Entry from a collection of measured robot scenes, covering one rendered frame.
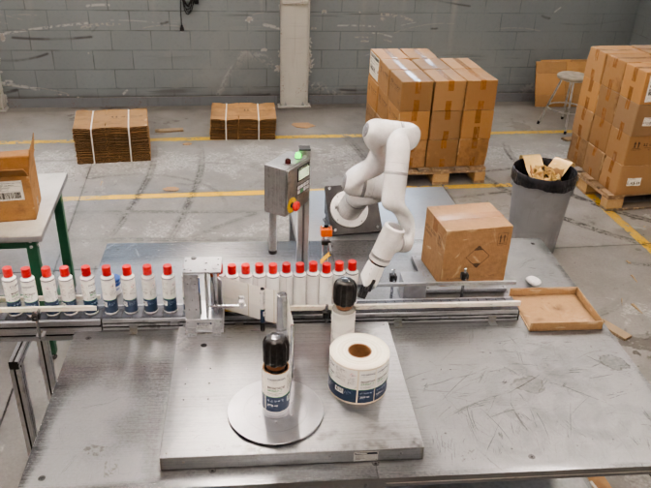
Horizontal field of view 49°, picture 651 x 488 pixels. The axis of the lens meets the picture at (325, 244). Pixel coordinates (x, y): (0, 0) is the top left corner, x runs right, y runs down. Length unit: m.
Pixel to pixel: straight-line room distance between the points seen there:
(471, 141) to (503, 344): 3.58
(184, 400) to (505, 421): 1.06
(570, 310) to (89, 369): 1.91
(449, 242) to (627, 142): 3.24
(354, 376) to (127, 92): 6.15
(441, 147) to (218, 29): 2.93
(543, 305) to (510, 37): 5.74
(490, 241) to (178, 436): 1.53
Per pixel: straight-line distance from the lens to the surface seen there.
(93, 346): 2.81
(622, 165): 6.10
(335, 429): 2.32
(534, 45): 8.72
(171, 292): 2.79
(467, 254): 3.08
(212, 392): 2.45
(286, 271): 2.74
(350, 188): 3.13
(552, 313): 3.11
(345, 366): 2.32
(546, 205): 5.06
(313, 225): 3.58
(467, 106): 6.12
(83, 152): 6.64
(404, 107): 5.94
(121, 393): 2.58
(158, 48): 7.96
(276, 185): 2.60
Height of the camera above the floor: 2.46
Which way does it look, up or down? 29 degrees down
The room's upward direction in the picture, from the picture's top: 2 degrees clockwise
